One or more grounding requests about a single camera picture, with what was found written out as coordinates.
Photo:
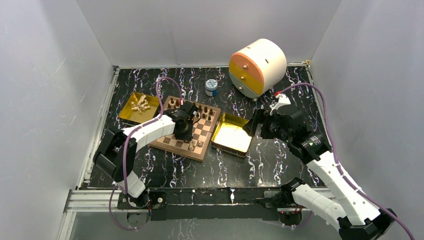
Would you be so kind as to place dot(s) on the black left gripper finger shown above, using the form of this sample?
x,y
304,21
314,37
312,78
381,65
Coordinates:
x,y
189,135
180,135

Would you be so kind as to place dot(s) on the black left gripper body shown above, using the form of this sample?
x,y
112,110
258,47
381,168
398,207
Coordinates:
x,y
190,124

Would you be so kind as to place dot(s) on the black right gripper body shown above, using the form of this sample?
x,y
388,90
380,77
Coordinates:
x,y
270,128

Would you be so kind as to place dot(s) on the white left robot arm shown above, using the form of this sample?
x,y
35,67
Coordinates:
x,y
116,152

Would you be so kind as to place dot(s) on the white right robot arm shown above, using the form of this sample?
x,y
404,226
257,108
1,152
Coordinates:
x,y
351,214

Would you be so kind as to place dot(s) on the row of dark chess pieces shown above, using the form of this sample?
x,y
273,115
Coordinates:
x,y
203,112

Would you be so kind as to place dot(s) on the wooden chess board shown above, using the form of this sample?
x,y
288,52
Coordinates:
x,y
196,144

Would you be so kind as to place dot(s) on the gold tin with white pieces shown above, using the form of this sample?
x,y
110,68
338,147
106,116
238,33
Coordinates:
x,y
134,118

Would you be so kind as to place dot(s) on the empty gold square tin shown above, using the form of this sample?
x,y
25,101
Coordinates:
x,y
230,137

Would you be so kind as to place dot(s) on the small blue white jar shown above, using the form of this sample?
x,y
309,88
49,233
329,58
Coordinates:
x,y
211,87

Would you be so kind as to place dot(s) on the round pastel drawer cabinet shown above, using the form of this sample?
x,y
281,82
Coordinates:
x,y
256,68

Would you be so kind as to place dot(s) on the aluminium front rail frame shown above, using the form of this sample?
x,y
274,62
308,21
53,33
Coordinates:
x,y
175,203

